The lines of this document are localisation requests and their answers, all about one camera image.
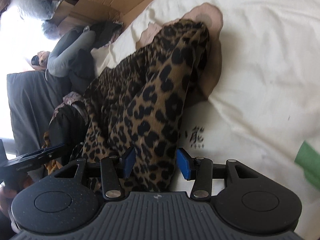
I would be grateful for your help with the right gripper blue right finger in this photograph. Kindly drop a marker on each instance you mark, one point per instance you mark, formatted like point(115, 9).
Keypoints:
point(185, 163)

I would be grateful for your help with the brown cardboard sheet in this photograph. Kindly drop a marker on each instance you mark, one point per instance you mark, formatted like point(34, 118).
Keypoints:
point(88, 12)

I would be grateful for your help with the white cartoon bear bedsheet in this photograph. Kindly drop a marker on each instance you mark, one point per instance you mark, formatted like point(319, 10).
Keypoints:
point(265, 109)

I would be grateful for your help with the floral patterned garment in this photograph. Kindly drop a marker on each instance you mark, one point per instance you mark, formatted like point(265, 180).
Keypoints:
point(81, 72)

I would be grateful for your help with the leopard print garment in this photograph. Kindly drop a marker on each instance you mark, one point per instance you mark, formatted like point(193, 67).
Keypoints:
point(139, 104)

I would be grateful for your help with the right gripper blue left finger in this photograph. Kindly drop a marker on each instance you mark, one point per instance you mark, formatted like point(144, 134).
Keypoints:
point(127, 161)

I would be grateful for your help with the dark grey trousers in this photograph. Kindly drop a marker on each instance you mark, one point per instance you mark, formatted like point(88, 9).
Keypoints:
point(32, 98)

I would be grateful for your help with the person left hand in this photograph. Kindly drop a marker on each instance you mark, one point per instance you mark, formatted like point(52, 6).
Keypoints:
point(7, 195)

